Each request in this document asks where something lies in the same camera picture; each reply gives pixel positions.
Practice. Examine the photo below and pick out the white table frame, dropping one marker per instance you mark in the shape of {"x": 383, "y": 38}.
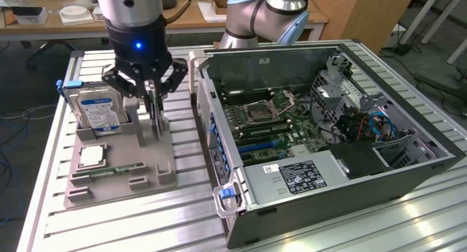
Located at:
{"x": 418, "y": 17}

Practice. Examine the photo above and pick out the metal socket cover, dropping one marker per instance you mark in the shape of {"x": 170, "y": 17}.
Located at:
{"x": 283, "y": 101}

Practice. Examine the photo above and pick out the CPU socket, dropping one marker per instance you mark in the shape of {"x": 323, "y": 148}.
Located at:
{"x": 259, "y": 112}

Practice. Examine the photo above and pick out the grey parts rack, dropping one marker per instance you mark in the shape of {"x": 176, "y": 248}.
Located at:
{"x": 116, "y": 189}

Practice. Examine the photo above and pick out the open black PC case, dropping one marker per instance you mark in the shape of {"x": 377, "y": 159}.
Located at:
{"x": 329, "y": 197}

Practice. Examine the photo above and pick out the green motherboard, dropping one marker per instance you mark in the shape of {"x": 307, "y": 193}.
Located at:
{"x": 303, "y": 126}

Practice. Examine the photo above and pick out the black round lamp base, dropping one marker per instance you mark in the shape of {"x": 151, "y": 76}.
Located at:
{"x": 171, "y": 3}

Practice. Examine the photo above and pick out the white box with black top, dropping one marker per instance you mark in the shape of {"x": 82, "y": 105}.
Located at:
{"x": 32, "y": 18}

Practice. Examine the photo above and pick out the small white cardboard box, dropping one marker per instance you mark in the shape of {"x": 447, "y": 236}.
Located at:
{"x": 98, "y": 15}

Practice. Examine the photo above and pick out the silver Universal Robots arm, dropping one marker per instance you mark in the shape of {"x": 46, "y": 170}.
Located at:
{"x": 127, "y": 6}

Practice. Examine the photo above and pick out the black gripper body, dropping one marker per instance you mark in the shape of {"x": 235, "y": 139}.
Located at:
{"x": 139, "y": 44}

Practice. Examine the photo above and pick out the black installed RAM stick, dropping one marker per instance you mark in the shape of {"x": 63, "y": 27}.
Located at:
{"x": 264, "y": 129}

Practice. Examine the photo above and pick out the black power adapter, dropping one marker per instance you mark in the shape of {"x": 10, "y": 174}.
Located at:
{"x": 402, "y": 50}

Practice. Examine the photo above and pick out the grey power supply unit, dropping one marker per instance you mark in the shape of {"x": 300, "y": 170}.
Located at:
{"x": 263, "y": 186}

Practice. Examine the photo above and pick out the metal disk bay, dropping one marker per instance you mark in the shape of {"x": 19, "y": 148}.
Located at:
{"x": 401, "y": 153}

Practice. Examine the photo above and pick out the metal drive cage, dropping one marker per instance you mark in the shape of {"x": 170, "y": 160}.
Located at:
{"x": 329, "y": 79}

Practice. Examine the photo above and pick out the wooden desk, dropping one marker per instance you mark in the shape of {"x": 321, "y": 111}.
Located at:
{"x": 55, "y": 29}

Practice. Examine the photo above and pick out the green RAM stick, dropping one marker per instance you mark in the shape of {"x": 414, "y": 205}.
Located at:
{"x": 110, "y": 171}

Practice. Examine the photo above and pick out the white paper stack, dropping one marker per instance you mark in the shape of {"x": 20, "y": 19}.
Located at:
{"x": 210, "y": 14}

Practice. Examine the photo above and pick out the black chair base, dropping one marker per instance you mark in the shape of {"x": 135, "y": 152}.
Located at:
{"x": 442, "y": 85}

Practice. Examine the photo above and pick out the hard disk in blue caddy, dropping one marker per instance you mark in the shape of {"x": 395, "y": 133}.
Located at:
{"x": 96, "y": 110}

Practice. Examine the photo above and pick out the white round dish on box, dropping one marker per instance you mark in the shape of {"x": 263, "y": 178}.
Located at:
{"x": 75, "y": 14}

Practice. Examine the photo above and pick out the silver CPU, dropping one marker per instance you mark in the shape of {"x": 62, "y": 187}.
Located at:
{"x": 92, "y": 155}

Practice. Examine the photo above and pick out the wooden cabinet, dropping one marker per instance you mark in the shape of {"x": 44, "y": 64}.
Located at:
{"x": 365, "y": 14}

